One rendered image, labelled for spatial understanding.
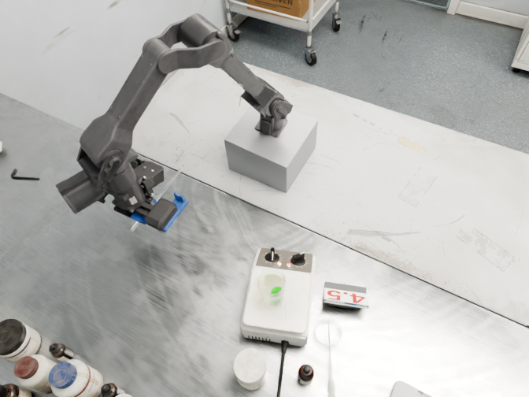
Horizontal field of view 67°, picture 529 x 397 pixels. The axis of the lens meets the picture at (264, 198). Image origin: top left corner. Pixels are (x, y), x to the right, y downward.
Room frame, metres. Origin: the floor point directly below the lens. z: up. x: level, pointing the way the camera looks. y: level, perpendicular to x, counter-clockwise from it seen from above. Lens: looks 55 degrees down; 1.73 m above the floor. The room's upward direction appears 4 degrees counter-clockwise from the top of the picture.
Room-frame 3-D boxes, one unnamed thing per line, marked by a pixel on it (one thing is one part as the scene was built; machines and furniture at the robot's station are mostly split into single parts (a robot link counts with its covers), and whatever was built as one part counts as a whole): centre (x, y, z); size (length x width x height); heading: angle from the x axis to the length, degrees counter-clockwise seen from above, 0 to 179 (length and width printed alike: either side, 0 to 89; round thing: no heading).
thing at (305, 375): (0.16, -0.06, 0.93); 0.03 x 0.03 x 0.07
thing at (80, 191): (0.46, 0.30, 1.19); 0.12 x 0.08 x 0.11; 127
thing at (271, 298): (0.29, 0.00, 1.02); 0.06 x 0.05 x 0.08; 98
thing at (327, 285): (0.31, -0.16, 0.92); 0.09 x 0.06 x 0.04; 77
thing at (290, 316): (0.29, -0.01, 0.98); 0.12 x 0.12 x 0.01; 77
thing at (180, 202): (0.56, 0.23, 0.92); 0.10 x 0.03 x 0.04; 149
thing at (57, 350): (0.23, 0.42, 0.94); 0.03 x 0.03 x 0.07
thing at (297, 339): (0.31, -0.02, 0.94); 0.22 x 0.13 x 0.08; 167
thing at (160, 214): (0.49, 0.27, 1.09); 0.19 x 0.06 x 0.08; 59
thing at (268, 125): (0.73, -0.03, 1.04); 0.07 x 0.07 x 0.06; 60
